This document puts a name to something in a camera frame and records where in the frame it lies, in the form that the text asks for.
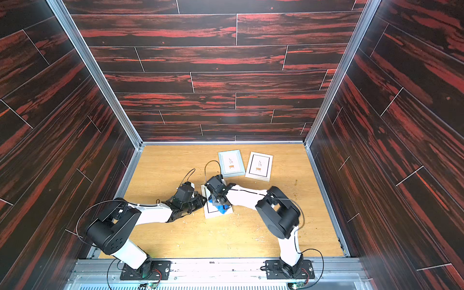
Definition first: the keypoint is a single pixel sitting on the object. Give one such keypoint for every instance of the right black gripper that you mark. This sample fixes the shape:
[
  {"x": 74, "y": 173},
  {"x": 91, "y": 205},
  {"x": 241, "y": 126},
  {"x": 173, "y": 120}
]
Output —
[{"x": 219, "y": 197}]

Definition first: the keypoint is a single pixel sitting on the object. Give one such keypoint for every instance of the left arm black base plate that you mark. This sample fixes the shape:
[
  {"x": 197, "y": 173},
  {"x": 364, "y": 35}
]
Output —
[{"x": 153, "y": 271}]

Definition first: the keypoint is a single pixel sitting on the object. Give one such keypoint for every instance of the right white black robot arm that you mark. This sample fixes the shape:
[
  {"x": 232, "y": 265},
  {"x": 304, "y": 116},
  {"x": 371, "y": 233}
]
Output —
[{"x": 279, "y": 214}]

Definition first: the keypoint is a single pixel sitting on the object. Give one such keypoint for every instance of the light blue picture frame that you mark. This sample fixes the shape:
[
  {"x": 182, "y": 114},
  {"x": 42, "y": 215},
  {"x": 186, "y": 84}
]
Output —
[{"x": 231, "y": 163}]

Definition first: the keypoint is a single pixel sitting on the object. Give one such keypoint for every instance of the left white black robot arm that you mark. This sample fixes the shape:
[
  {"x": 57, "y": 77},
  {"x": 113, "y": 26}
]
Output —
[{"x": 112, "y": 228}]

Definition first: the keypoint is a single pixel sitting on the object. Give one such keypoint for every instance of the aluminium front rail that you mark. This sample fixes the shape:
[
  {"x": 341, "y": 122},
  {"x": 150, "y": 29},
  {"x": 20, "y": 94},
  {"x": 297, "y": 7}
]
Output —
[{"x": 330, "y": 273}]

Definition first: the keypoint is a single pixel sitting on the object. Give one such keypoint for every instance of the cream white picture frame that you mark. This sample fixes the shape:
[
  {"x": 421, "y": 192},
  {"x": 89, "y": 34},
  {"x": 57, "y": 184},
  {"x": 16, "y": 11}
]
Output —
[{"x": 206, "y": 194}]

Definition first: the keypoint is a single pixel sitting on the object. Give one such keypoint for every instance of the white picture frame black border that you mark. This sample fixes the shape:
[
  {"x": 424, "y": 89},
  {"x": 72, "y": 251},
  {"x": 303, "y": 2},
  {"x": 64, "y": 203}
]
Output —
[{"x": 259, "y": 166}]

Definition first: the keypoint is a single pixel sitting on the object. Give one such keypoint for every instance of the blue microfiber cloth black trim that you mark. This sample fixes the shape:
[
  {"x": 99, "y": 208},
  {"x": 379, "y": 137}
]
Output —
[{"x": 219, "y": 209}]

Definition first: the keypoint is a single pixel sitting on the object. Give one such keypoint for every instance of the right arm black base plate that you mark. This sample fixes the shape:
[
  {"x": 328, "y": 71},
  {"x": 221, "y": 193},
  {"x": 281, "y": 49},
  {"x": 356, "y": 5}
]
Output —
[{"x": 279, "y": 270}]

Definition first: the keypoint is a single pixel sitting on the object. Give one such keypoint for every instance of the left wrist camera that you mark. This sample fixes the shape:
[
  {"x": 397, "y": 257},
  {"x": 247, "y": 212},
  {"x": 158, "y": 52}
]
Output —
[{"x": 185, "y": 192}]

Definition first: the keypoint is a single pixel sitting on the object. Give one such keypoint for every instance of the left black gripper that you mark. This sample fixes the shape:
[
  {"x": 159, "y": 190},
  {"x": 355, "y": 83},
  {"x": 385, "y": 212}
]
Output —
[{"x": 200, "y": 202}]

